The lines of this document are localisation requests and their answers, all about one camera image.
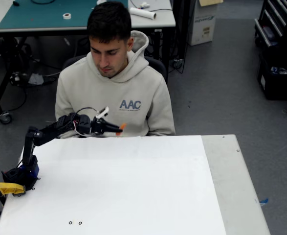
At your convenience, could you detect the white paper roll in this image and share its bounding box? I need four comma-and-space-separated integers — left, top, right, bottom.
129, 7, 157, 20

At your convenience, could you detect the small white camera module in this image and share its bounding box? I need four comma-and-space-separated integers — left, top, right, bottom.
96, 106, 110, 119

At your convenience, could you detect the black rack with grey drawers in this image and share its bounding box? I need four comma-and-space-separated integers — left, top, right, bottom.
254, 0, 287, 49

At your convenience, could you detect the black storage bin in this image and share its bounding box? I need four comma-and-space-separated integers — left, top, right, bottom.
257, 52, 287, 101

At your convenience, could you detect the man in beige hoodie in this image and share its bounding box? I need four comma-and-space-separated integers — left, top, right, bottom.
55, 1, 176, 139

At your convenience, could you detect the grey workbench with black legs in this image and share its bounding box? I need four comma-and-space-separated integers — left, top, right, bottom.
0, 0, 177, 118

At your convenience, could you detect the yellow and black clamp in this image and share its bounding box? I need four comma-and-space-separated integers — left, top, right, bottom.
0, 182, 26, 198

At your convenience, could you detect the green cutting mat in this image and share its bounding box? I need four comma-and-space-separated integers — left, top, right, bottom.
0, 0, 129, 30

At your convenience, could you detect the black camera cable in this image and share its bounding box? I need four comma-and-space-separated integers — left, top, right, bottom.
74, 107, 99, 116

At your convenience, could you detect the white cardboard box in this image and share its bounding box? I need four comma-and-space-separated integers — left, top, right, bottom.
188, 0, 224, 46

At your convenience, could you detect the black office chair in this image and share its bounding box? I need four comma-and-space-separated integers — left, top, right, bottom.
62, 55, 168, 84

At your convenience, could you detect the grey caster wheel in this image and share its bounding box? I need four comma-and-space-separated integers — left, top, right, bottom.
0, 111, 13, 124

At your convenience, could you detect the small orange carrot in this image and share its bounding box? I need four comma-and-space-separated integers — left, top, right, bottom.
115, 123, 128, 138

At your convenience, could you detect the large white paper sheet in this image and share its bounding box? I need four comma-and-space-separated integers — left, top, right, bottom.
0, 135, 227, 235

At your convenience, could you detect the white crumpled bag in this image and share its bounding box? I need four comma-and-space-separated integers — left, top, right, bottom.
28, 72, 44, 85

